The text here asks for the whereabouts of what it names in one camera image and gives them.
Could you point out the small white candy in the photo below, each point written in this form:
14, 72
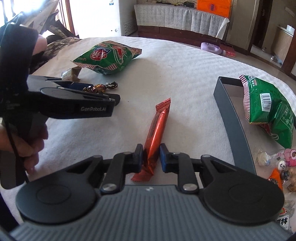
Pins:
263, 159

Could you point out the white tablecloth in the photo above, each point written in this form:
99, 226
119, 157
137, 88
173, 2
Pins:
165, 69

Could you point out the kitchen counter cabinet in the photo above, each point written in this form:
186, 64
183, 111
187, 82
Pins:
281, 43

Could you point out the red floor scale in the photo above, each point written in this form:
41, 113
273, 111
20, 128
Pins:
228, 49

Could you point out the pink bear snack packet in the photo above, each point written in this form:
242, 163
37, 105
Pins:
287, 155

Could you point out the tv cabinet with white cloth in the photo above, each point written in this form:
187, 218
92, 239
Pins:
179, 24

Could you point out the long orange snack bar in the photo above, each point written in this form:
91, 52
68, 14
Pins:
153, 141

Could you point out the white pot on counter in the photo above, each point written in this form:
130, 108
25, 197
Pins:
290, 29

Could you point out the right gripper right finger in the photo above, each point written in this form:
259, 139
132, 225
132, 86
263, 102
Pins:
182, 165

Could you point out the grey shallow cardboard box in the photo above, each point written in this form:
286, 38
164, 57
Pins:
245, 139

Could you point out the person left hand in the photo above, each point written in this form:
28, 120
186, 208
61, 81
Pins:
28, 151

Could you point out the orange snack packet in box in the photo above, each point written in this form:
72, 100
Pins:
275, 178

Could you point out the watermelon seed snack bag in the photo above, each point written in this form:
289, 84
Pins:
285, 217

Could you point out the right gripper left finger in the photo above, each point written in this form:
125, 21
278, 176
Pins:
122, 164

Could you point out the brown nut snack packet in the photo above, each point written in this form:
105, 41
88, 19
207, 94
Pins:
291, 182

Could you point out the green chips bag on table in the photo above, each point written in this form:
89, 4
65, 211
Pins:
107, 57

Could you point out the small tan snack packet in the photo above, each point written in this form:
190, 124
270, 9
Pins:
71, 74

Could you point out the green chips bag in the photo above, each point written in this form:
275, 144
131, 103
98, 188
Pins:
265, 106
107, 57

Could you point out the purple detergent bottle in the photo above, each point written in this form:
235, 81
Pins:
212, 48

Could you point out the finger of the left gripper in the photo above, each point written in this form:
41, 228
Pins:
65, 97
73, 85

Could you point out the brown foil candy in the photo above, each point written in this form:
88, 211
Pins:
101, 88

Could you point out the orange gift box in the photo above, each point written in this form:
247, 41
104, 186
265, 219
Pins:
217, 7

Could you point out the white air conditioner unit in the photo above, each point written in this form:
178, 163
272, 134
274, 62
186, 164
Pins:
122, 22

